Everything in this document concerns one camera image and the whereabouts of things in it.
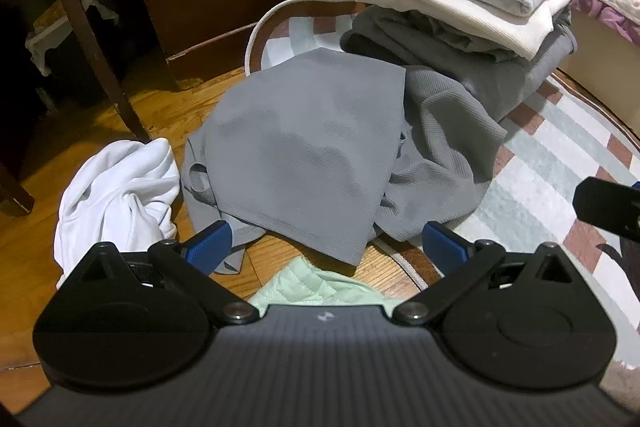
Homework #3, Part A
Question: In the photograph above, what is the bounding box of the green quilted cloth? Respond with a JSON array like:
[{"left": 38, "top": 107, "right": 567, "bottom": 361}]
[{"left": 248, "top": 256, "right": 401, "bottom": 315}]

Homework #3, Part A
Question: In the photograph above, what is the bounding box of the checkered rug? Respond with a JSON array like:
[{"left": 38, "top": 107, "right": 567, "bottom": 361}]
[{"left": 245, "top": 0, "right": 640, "bottom": 388}]

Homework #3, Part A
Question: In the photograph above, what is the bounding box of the dark wooden chair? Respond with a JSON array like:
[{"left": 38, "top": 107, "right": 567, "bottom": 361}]
[{"left": 0, "top": 0, "right": 152, "bottom": 215}]

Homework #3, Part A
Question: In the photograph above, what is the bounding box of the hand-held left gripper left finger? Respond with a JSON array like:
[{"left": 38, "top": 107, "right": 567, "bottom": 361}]
[{"left": 57, "top": 221, "right": 261, "bottom": 325}]

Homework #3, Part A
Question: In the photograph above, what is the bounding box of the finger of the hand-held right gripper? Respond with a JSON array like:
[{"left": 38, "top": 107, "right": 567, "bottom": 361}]
[{"left": 574, "top": 177, "right": 640, "bottom": 238}]

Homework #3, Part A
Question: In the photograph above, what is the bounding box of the light grey shirt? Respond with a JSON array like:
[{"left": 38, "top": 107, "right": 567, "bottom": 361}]
[{"left": 181, "top": 48, "right": 407, "bottom": 275}]

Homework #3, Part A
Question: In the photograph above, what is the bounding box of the dark grey folded garment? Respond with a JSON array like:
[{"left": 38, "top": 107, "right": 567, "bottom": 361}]
[{"left": 340, "top": 4, "right": 573, "bottom": 65}]

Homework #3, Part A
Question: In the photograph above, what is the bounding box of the stack of folded clothes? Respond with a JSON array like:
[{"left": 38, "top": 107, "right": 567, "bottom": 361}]
[{"left": 345, "top": 0, "right": 580, "bottom": 62}]

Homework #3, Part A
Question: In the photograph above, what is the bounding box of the white plastic basket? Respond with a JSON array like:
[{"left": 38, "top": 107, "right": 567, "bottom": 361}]
[{"left": 25, "top": 0, "right": 121, "bottom": 78}]

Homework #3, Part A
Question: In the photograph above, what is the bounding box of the crumpled white cloth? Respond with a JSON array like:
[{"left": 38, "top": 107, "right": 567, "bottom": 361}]
[{"left": 54, "top": 138, "right": 181, "bottom": 290}]

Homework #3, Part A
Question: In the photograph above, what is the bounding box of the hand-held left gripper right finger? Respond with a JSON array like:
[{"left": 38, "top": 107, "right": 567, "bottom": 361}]
[{"left": 392, "top": 221, "right": 588, "bottom": 327}]

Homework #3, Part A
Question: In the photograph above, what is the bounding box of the beige bed base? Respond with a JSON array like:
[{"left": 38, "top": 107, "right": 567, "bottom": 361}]
[{"left": 557, "top": 7, "right": 640, "bottom": 132}]

